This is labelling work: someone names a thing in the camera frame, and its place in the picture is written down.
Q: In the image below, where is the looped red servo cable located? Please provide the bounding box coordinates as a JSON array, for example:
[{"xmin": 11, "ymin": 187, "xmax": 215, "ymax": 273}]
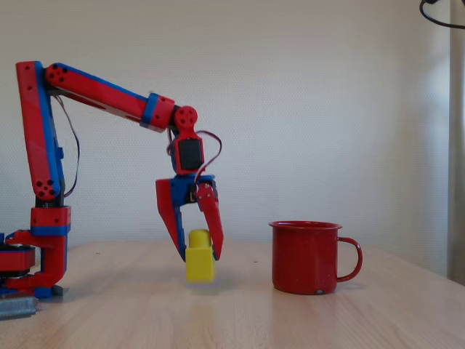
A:
[{"xmin": 195, "ymin": 129, "xmax": 223, "ymax": 187}]

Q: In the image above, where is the black hanging cable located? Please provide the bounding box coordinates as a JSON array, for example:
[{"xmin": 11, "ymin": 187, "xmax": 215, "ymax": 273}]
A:
[{"xmin": 418, "ymin": 0, "xmax": 465, "ymax": 31}]

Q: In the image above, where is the yellow toy building block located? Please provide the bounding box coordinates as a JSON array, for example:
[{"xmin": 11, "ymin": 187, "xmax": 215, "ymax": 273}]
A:
[{"xmin": 185, "ymin": 228, "xmax": 218, "ymax": 285}]

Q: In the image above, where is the red enamel mug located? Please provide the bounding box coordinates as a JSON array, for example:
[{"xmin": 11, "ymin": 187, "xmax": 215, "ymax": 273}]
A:
[{"xmin": 268, "ymin": 220, "xmax": 364, "ymax": 296}]

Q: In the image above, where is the thin dark servo cable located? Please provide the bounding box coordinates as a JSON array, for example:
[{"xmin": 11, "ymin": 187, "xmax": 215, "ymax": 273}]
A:
[{"xmin": 50, "ymin": 95, "xmax": 81, "ymax": 200}]

